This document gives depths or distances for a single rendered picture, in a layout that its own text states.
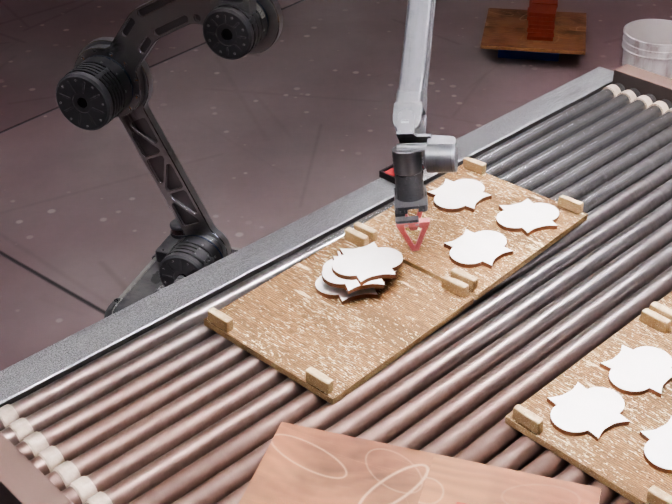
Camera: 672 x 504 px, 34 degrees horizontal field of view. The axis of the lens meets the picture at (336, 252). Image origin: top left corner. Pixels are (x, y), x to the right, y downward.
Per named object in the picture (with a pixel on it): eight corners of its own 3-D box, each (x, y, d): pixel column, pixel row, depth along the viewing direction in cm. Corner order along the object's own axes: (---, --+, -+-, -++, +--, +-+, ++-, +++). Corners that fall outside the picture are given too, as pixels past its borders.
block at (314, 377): (304, 381, 197) (304, 369, 195) (311, 376, 198) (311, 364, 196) (328, 396, 193) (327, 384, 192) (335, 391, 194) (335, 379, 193)
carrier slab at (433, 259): (348, 238, 239) (348, 232, 238) (462, 169, 263) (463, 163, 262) (476, 300, 219) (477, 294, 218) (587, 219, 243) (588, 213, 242)
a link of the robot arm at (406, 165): (393, 138, 217) (389, 149, 212) (428, 137, 216) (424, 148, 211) (396, 170, 220) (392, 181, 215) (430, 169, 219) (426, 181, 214)
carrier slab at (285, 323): (203, 325, 214) (203, 318, 213) (346, 240, 238) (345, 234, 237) (332, 405, 193) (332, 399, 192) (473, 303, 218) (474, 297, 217)
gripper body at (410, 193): (426, 192, 224) (423, 159, 221) (428, 213, 215) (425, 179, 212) (394, 195, 225) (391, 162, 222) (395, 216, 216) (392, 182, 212)
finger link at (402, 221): (431, 238, 223) (427, 197, 219) (432, 254, 217) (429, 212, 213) (398, 241, 224) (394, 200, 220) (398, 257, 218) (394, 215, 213)
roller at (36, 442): (11, 461, 190) (6, 441, 187) (641, 106, 300) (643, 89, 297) (25, 476, 187) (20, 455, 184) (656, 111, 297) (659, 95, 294)
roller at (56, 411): (-4, 447, 193) (-9, 427, 190) (625, 100, 303) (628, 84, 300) (11, 461, 190) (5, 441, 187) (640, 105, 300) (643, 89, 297)
